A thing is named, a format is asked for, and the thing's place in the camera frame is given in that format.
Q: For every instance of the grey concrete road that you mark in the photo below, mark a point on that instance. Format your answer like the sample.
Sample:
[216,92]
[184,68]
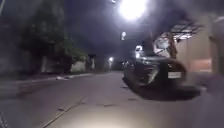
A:
[100,103]

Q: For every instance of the dark car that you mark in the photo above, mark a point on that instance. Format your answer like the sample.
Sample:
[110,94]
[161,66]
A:
[156,71]

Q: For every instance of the street lamp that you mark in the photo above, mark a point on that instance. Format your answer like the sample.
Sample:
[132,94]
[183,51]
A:
[132,8]

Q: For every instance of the pale kerb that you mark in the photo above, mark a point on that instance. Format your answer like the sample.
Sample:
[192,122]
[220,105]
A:
[50,78]

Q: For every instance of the large tree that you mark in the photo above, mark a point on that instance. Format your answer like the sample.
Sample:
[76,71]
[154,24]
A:
[46,36]

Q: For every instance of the carport roof building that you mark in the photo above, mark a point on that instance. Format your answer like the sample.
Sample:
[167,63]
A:
[190,46]

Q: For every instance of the pale wall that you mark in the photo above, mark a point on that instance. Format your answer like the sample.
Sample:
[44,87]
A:
[78,66]

